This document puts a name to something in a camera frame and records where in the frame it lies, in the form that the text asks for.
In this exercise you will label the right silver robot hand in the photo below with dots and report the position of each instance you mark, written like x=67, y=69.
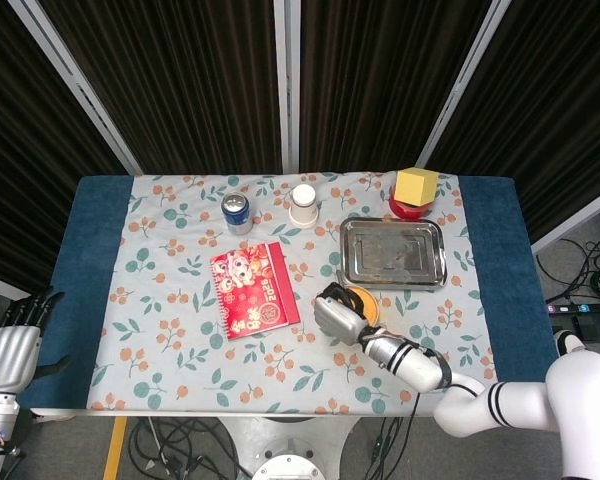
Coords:
x=337, y=320

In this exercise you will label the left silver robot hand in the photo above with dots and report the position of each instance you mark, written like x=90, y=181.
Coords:
x=7, y=355

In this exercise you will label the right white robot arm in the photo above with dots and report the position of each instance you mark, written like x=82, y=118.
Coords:
x=460, y=390

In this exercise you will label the yellow bowl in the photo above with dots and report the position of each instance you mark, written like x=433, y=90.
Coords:
x=371, y=307

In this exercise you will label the red round bowl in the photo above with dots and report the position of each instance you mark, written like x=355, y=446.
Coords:
x=405, y=212

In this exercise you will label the red spiral desk calendar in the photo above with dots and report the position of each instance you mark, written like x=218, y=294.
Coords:
x=255, y=292

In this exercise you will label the rectangular steel tray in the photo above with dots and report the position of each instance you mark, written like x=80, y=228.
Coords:
x=392, y=252

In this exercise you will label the white upturned paper cup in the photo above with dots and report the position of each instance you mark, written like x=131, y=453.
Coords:
x=303, y=205

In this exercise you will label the blue table cover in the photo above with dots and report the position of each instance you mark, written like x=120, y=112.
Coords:
x=92, y=240

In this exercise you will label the yellow floor tape strip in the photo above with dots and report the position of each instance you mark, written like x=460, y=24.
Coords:
x=115, y=450

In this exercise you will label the blue soda can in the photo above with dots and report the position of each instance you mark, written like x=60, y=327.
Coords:
x=236, y=215

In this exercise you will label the yellow cube block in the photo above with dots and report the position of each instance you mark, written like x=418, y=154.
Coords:
x=416, y=187

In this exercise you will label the floral grey tablecloth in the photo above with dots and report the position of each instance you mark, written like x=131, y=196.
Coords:
x=180, y=300

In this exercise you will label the dark corrugated partition panel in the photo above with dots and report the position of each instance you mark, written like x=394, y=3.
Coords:
x=25, y=165
x=545, y=110
x=180, y=85
x=375, y=85

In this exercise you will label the black and white sneaker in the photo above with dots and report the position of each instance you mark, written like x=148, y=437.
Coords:
x=566, y=341

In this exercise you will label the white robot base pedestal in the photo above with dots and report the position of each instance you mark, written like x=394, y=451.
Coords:
x=290, y=445

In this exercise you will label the white partition frame post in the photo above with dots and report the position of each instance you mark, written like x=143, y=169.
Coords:
x=575, y=220
x=286, y=85
x=75, y=85
x=460, y=85

